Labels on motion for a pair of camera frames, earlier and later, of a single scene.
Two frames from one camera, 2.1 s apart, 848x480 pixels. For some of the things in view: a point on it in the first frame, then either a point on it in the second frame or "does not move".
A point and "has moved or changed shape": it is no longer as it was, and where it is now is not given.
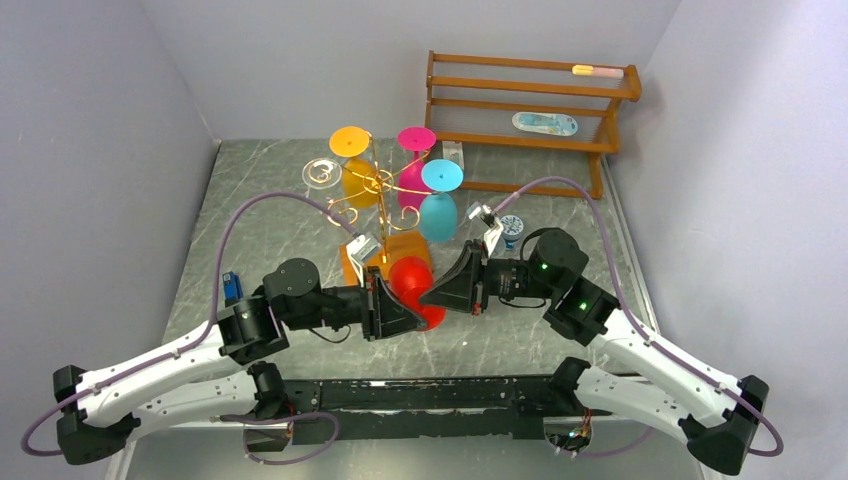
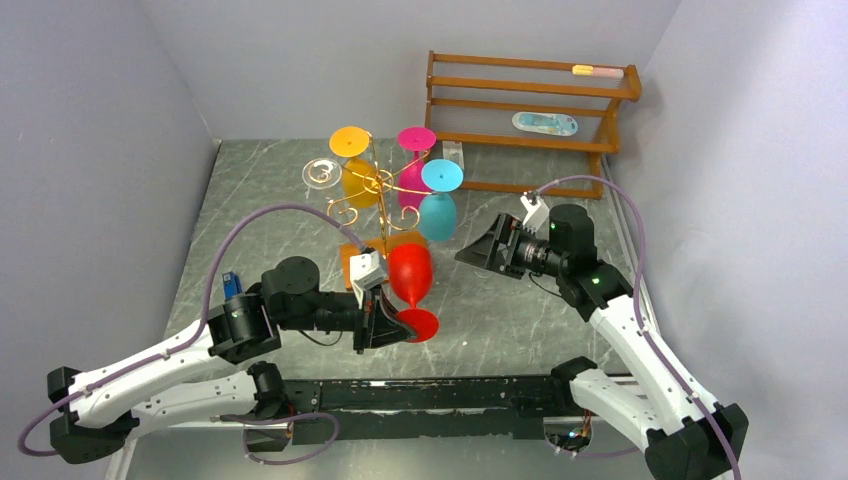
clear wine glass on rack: [321, 174] does not move
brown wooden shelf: [529, 103] does not move
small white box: [453, 151] does not move
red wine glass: [412, 278] has moved or changed shape
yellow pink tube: [602, 72] does not move
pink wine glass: [411, 187] does not move
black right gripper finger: [461, 273] to [501, 234]
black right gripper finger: [459, 299] to [483, 252]
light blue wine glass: [437, 217] does not move
